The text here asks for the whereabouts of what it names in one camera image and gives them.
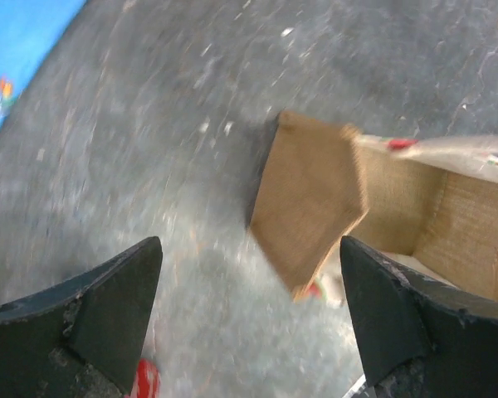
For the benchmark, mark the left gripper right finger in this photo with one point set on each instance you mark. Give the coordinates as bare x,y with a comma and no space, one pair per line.
418,337

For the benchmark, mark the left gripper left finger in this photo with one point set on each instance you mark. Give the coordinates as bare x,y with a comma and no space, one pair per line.
83,337

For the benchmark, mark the watermelon print canvas bag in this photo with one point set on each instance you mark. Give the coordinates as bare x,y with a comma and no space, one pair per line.
430,204

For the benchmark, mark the red cola can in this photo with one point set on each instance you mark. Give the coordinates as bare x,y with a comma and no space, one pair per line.
147,380

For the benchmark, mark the blue printed cloth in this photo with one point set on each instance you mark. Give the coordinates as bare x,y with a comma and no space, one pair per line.
28,32

